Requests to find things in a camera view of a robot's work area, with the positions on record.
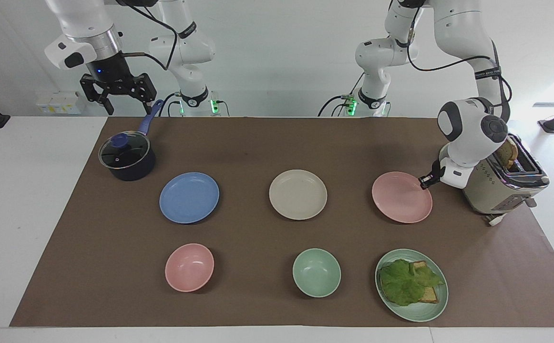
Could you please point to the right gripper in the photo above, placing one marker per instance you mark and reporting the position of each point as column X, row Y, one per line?
column 111, row 71

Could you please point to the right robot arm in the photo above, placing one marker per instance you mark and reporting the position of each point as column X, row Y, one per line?
column 86, row 19

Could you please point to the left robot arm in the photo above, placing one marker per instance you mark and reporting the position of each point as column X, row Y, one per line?
column 470, row 128

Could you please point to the glass lid with blue knob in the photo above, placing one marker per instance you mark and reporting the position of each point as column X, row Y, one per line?
column 131, row 152

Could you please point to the dark blue pot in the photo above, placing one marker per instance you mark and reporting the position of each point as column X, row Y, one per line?
column 136, row 169

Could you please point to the blue plate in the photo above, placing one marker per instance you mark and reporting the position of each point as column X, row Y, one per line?
column 189, row 197

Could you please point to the pink bowl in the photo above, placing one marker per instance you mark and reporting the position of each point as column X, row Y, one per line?
column 189, row 267

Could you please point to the beige plate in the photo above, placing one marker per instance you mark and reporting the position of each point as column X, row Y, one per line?
column 298, row 194

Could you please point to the green bowl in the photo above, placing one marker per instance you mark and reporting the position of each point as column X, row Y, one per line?
column 316, row 273

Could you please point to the pink plate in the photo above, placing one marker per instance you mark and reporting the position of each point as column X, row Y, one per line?
column 401, row 197

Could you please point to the green lettuce leaf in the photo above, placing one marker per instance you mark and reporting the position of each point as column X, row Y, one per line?
column 403, row 283

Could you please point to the toast slice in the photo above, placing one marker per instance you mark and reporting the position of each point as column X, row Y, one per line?
column 507, row 153
column 430, row 295

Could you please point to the green plate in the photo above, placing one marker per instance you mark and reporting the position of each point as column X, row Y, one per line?
column 420, row 312

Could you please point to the beige and silver toaster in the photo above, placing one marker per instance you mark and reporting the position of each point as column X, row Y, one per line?
column 489, row 190

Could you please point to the white toaster plug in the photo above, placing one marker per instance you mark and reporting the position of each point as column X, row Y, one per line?
column 495, row 220

